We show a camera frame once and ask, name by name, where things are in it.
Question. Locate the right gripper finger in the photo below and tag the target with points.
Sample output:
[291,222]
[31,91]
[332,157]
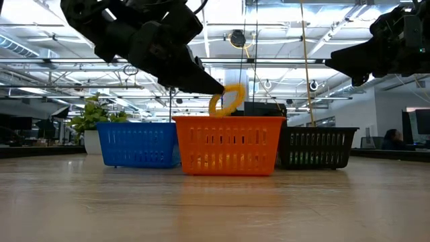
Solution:
[359,75]
[356,57]

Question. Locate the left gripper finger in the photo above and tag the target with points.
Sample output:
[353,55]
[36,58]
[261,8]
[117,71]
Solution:
[195,88]
[188,67]

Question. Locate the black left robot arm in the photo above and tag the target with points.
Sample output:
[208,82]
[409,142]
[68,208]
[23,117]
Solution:
[100,30]

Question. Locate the orange plastic basket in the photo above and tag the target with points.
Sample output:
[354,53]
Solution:
[228,148]

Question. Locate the dark computer monitor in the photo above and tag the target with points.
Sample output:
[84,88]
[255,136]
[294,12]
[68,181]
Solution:
[423,121]

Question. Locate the black computer case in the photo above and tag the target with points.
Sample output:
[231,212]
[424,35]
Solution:
[265,109]

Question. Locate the person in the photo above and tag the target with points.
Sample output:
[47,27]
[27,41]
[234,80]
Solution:
[394,141]

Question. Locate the blue plastic basket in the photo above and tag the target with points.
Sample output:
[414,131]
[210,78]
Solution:
[137,145]

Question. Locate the black plastic basket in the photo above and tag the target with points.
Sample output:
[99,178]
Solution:
[315,149]

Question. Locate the potted green plant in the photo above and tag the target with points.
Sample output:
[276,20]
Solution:
[91,142]

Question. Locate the dark background monitor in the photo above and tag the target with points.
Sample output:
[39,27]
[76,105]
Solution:
[16,123]

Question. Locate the thin black stand frame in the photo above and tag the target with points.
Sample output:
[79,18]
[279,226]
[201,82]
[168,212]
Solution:
[170,104]

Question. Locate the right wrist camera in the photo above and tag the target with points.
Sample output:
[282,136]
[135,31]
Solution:
[412,32]

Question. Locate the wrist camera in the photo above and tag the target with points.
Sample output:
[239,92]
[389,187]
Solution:
[181,23]
[412,32]

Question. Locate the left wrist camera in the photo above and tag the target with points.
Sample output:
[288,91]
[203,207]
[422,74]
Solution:
[181,23]

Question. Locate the black aluminium table frame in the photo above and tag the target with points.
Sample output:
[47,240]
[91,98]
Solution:
[40,152]

